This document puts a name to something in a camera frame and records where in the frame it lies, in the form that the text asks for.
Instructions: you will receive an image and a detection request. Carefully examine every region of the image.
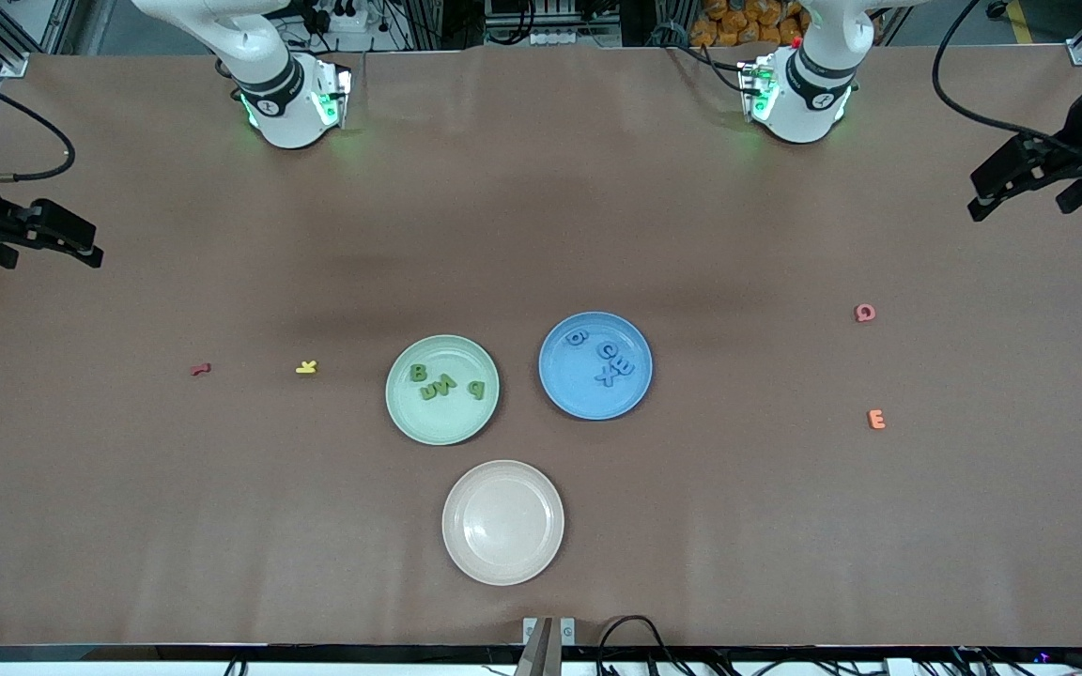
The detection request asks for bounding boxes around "beige plate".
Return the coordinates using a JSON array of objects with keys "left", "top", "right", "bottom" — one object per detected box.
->
[{"left": 441, "top": 459, "right": 565, "bottom": 587}]

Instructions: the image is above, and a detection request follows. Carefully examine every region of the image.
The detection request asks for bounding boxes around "white power strip with plugs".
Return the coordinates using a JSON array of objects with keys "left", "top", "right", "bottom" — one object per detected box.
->
[{"left": 301, "top": 0, "right": 369, "bottom": 35}]

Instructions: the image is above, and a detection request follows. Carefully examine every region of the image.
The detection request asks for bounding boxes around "pile of orange balls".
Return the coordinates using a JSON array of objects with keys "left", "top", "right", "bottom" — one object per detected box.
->
[{"left": 689, "top": 0, "right": 805, "bottom": 48}]

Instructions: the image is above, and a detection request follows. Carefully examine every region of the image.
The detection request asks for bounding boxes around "light green plate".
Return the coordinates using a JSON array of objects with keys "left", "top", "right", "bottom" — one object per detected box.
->
[{"left": 385, "top": 334, "right": 501, "bottom": 446}]

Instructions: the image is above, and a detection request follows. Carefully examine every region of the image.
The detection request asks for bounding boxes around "black arm base cable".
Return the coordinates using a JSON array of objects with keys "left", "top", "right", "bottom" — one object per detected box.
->
[
  {"left": 214, "top": 56, "right": 246, "bottom": 102},
  {"left": 668, "top": 38, "right": 750, "bottom": 93}
]

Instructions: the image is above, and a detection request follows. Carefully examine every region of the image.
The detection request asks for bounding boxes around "grey metal camera bracket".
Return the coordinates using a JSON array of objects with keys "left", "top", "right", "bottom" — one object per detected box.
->
[{"left": 522, "top": 616, "right": 577, "bottom": 676}]

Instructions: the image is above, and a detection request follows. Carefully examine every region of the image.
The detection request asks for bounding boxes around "black looped cable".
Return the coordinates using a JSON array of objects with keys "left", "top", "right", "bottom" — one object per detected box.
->
[{"left": 595, "top": 614, "right": 692, "bottom": 676}]

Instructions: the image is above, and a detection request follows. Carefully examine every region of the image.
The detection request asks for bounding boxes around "large table cover mat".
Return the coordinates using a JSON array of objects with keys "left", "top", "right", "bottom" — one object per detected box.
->
[{"left": 0, "top": 45, "right": 1082, "bottom": 649}]

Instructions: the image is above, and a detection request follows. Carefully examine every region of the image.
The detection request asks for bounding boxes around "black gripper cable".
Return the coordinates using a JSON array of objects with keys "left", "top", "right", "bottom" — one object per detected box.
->
[
  {"left": 932, "top": 0, "right": 1082, "bottom": 156},
  {"left": 0, "top": 61, "right": 77, "bottom": 182}
]

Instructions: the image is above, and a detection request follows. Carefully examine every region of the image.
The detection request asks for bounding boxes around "blue plate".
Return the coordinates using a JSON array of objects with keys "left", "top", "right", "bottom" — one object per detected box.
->
[{"left": 538, "top": 311, "right": 654, "bottom": 421}]

